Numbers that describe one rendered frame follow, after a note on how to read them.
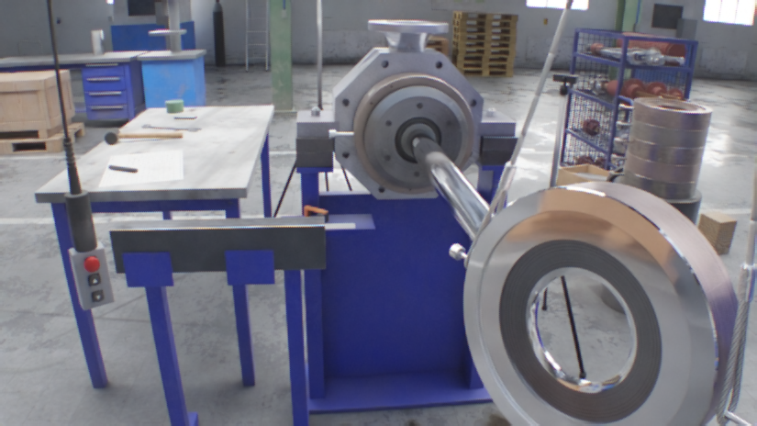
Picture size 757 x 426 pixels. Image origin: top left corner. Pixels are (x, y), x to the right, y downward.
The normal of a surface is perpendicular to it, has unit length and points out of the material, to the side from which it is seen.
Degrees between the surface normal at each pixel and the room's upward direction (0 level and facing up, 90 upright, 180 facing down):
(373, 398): 0
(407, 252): 90
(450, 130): 90
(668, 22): 90
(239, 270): 90
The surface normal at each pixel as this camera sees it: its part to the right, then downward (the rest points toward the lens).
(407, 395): 0.02, -0.93
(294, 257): 0.11, 0.37
